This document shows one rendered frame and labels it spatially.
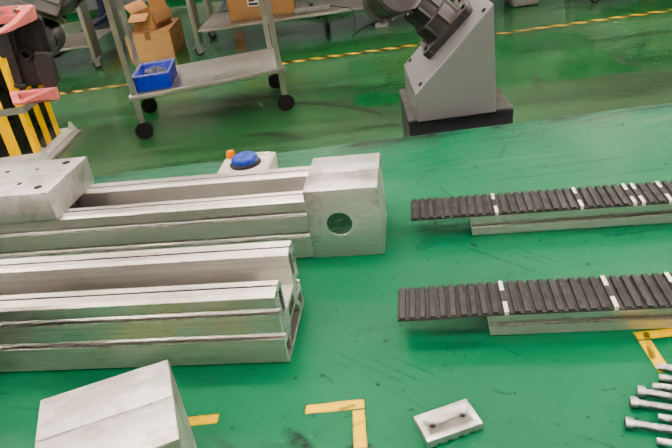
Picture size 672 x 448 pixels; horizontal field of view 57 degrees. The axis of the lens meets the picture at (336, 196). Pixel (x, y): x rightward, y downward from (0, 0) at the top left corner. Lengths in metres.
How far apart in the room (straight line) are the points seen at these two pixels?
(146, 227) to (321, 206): 0.23
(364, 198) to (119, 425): 0.39
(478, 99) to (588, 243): 0.46
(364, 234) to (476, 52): 0.50
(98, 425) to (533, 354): 0.38
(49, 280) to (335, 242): 0.33
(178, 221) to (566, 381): 0.49
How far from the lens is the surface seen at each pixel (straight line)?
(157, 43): 5.71
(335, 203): 0.75
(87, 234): 0.87
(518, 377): 0.61
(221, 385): 0.65
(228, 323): 0.63
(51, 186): 0.87
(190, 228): 0.81
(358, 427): 0.58
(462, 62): 1.15
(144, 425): 0.50
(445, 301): 0.65
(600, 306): 0.65
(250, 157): 0.93
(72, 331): 0.70
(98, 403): 0.53
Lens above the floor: 1.20
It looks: 27 degrees down
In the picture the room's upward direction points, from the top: 9 degrees counter-clockwise
